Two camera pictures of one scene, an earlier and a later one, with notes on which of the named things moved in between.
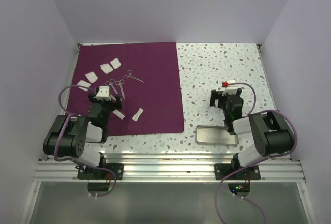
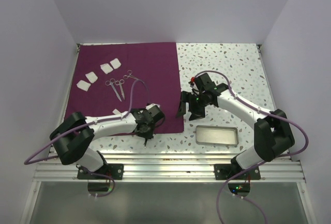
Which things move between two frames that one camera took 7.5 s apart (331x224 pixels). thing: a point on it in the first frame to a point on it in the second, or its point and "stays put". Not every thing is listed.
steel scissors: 117,83 stays put
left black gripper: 114,105 to 149,135
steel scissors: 110,83 stays put
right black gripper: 214,95 to 186,96
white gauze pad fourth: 116,63 stays put
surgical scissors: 129,72 stays put
